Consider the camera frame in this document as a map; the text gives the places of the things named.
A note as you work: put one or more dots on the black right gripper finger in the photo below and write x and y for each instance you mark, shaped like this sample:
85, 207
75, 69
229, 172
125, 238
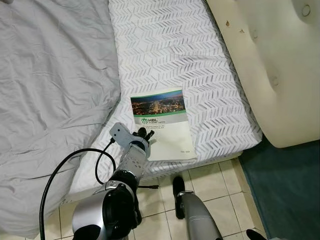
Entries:
255, 235

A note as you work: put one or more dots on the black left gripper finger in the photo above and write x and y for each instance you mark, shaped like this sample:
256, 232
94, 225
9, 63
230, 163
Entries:
150, 136
141, 131

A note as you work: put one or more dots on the white booklet with city photo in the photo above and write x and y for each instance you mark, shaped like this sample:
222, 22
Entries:
170, 135

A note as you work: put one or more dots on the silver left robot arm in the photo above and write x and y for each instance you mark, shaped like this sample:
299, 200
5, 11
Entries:
131, 161

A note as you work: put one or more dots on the black right robot foot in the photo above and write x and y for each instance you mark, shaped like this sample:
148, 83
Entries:
178, 186

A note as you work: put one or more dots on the black robot foot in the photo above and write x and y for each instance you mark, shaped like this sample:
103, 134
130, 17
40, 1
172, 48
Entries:
178, 186
137, 214

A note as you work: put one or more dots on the silver right robot leg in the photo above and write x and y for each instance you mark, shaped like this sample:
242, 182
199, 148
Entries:
197, 218

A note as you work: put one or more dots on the black left robot foot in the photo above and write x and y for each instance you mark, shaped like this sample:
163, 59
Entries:
137, 214

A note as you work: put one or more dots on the grey crumpled duvet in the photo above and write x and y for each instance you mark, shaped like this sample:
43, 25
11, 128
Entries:
55, 90

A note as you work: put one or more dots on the cream padded headboard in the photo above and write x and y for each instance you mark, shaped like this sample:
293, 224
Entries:
275, 65

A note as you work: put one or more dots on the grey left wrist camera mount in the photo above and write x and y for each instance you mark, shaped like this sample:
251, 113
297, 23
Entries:
119, 132

